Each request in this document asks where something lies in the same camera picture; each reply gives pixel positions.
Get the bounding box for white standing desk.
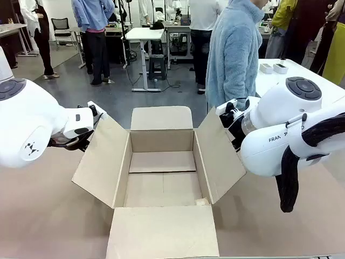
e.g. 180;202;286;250
125;26;165;93

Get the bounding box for brown cardboard shipping box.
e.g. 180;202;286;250
71;105;247;259

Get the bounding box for person white top black trousers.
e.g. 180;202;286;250
18;0;60;80

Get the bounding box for black tripod stand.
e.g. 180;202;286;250
117;0;133;67

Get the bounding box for black mesh office chair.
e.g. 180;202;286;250
50;17;78;51

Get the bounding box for black plastic stool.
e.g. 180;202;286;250
148;54;168;81

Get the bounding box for person in blue shirt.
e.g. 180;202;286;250
71;0;116;86

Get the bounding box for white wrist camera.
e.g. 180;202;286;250
215;98;238;114
87;101;107;122

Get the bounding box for metal workbench with devices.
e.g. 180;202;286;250
163;23;195;70

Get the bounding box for person in blue fleece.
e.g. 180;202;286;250
205;0;266;111

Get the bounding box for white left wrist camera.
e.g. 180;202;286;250
87;101;107;122

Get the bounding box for person in dark maroon clothes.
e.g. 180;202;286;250
282;0;333;66

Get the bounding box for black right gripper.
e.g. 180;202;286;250
219;107;245;153

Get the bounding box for person in yellow-green skirt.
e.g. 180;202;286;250
321;0;345;87

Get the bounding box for white side table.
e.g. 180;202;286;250
254;58;345;114

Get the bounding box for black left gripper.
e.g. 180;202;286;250
77;130;95;152

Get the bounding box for dark left arm cable bundle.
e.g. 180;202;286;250
47;135;81;152

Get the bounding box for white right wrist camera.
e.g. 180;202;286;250
215;98;238;114

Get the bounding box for grey background table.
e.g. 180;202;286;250
0;23;40;58

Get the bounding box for person in yellow jacket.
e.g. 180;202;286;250
265;0;299;60

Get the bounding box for person white shirt dark trousers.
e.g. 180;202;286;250
188;0;225;96

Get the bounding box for person's right forearm blue sleeve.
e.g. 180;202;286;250
239;53;264;99

